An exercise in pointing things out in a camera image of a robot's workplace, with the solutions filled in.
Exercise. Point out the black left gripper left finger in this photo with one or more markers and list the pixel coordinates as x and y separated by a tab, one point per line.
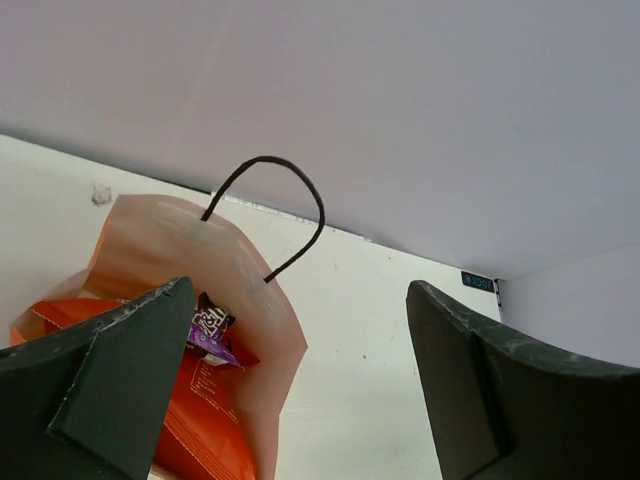
89	401

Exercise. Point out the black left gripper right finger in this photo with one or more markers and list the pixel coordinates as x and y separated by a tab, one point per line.
504	405

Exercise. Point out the red chips bag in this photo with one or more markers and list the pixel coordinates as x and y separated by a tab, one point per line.
201	436

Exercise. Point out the purple candy packet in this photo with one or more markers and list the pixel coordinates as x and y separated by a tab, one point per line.
208	336

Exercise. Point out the orange paper bag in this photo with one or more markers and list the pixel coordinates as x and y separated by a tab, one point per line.
148	240

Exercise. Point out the blue table label right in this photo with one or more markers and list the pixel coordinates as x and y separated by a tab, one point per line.
478	282

